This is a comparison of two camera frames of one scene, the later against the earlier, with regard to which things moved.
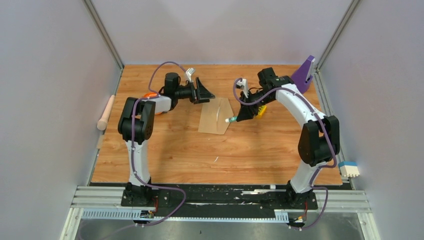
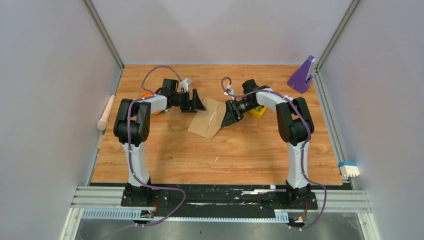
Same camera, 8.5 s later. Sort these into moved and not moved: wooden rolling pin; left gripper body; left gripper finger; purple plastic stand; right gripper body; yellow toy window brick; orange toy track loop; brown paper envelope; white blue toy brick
Moved: left gripper finger; right gripper body; left gripper body; brown paper envelope
Not moved: yellow toy window brick; orange toy track loop; white blue toy brick; wooden rolling pin; purple plastic stand
